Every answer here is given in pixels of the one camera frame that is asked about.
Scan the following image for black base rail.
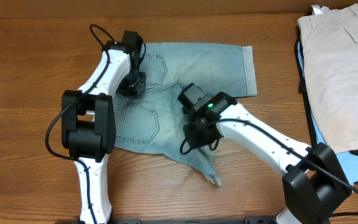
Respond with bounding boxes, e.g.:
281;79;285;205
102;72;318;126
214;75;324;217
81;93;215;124
54;215;279;224

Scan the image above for light blue denim shorts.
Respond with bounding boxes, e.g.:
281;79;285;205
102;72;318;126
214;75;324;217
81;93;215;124
113;42;257;185

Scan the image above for beige shorts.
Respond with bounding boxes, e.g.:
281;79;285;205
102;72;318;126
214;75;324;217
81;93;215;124
296;3;358;156

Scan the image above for black garment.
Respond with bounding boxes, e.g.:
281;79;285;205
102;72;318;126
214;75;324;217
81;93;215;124
293;12;358;187

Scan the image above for light blue t-shirt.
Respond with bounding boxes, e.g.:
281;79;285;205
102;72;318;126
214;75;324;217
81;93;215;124
295;40;358;185

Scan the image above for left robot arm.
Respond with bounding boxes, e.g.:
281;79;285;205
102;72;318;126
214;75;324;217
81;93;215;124
61;30;146;223

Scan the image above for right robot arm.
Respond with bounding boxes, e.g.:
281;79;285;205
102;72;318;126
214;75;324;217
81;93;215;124
178;83;351;223

